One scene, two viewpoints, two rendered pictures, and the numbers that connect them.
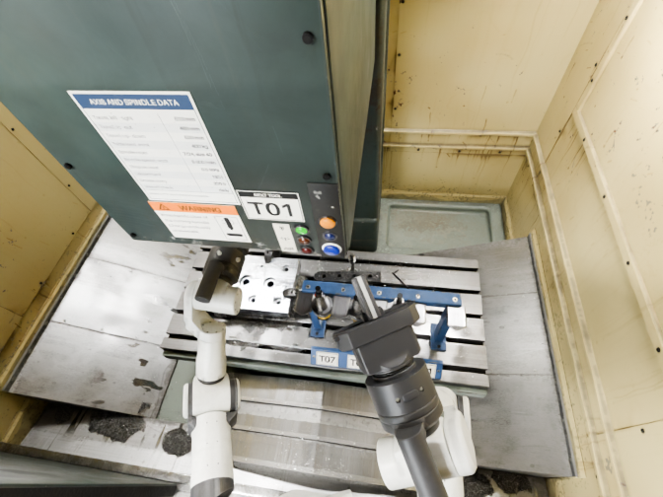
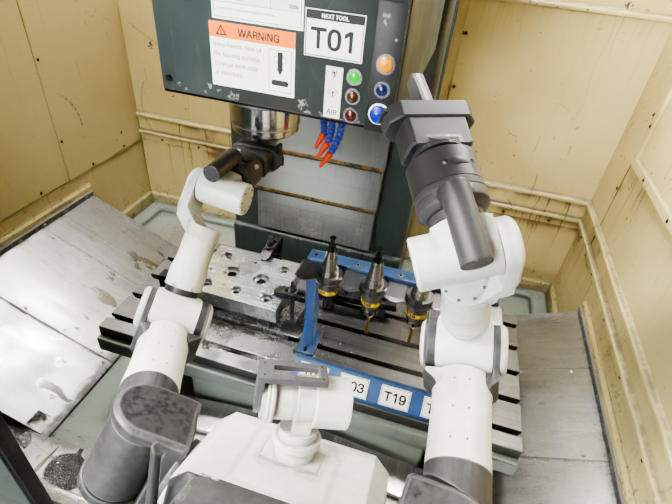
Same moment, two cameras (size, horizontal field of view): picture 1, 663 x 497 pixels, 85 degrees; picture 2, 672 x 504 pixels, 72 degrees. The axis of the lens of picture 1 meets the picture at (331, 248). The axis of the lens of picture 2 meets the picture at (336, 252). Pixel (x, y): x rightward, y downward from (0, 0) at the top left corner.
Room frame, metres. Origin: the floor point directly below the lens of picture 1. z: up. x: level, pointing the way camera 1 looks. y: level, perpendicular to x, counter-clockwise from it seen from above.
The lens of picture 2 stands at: (-0.40, 0.08, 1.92)
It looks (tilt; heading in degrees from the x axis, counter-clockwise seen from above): 36 degrees down; 357
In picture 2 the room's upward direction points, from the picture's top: 6 degrees clockwise
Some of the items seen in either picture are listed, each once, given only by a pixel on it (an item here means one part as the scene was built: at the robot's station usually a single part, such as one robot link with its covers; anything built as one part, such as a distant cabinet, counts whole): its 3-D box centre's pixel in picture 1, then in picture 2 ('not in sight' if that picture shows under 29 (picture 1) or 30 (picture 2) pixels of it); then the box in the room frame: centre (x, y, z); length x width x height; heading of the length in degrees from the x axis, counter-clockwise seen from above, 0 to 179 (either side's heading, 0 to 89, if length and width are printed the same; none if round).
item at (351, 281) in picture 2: (340, 307); (351, 281); (0.44, 0.00, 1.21); 0.07 x 0.05 x 0.01; 165
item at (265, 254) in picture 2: (271, 251); (271, 253); (0.84, 0.24, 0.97); 0.13 x 0.03 x 0.15; 165
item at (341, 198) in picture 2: not in sight; (316, 177); (1.07, 0.11, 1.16); 0.48 x 0.05 x 0.51; 75
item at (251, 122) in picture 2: not in sight; (265, 102); (0.64, 0.23, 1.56); 0.16 x 0.16 x 0.12
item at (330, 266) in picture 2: (320, 299); (330, 261); (0.45, 0.05, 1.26); 0.04 x 0.04 x 0.07
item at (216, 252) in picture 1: (230, 248); (248, 162); (0.54, 0.26, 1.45); 0.13 x 0.12 x 0.10; 74
